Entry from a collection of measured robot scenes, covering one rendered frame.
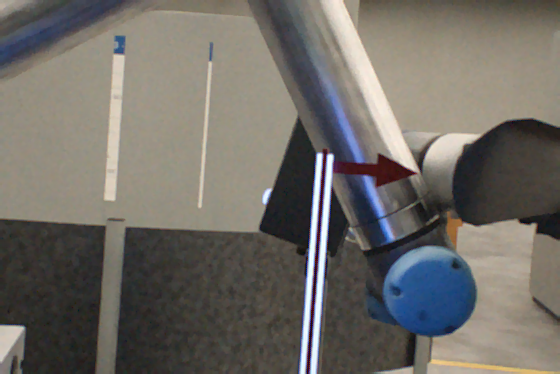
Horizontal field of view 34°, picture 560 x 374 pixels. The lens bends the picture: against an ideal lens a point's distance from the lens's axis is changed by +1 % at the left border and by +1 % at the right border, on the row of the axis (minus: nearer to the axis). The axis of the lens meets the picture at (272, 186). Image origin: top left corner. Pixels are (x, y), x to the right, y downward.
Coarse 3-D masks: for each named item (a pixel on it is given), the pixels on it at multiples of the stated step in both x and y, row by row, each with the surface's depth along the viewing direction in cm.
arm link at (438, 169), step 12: (432, 144) 86; (444, 144) 85; (456, 144) 84; (432, 156) 85; (444, 156) 84; (456, 156) 83; (432, 168) 85; (444, 168) 84; (432, 180) 85; (444, 180) 84; (432, 192) 86; (444, 192) 84; (444, 204) 86; (456, 216) 86
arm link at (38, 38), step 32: (0, 0) 89; (32, 0) 89; (64, 0) 89; (96, 0) 89; (128, 0) 90; (160, 0) 92; (0, 32) 89; (32, 32) 89; (64, 32) 90; (96, 32) 92; (0, 64) 90; (32, 64) 92
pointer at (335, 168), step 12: (384, 156) 61; (336, 168) 61; (348, 168) 61; (360, 168) 61; (372, 168) 61; (384, 168) 61; (396, 168) 61; (408, 168) 61; (384, 180) 61; (396, 180) 61
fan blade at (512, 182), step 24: (528, 120) 51; (480, 144) 56; (504, 144) 55; (528, 144) 54; (552, 144) 53; (456, 168) 62; (480, 168) 61; (504, 168) 60; (528, 168) 59; (552, 168) 58; (456, 192) 66; (480, 192) 66; (504, 192) 65; (528, 192) 65; (552, 192) 65; (480, 216) 71; (504, 216) 71; (528, 216) 71
